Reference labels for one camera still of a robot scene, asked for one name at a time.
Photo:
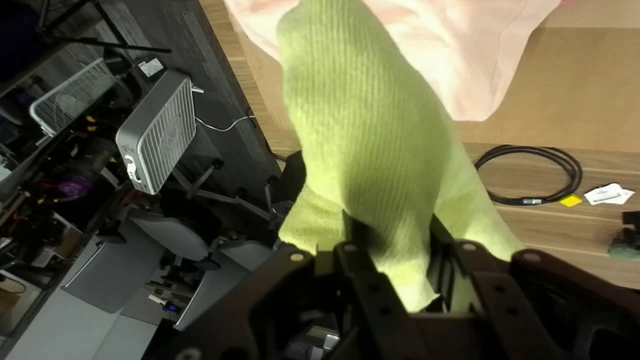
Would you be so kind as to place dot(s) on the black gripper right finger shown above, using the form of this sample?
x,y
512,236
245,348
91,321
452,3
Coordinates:
x,y
454,273

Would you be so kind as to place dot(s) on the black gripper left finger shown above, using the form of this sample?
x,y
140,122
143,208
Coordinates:
x,y
371,302

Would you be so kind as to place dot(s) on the yellow-green towel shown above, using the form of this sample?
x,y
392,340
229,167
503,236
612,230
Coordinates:
x,y
378,148

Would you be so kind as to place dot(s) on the peach t-shirt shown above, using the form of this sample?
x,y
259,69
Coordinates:
x,y
466,46

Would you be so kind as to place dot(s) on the brown cardboard box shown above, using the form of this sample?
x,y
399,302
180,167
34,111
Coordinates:
x,y
577,85

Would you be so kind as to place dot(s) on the white paper tag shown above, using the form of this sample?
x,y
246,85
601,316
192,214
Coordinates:
x,y
611,194

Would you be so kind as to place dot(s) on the white space heater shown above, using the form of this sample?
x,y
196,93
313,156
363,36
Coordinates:
x,y
159,131

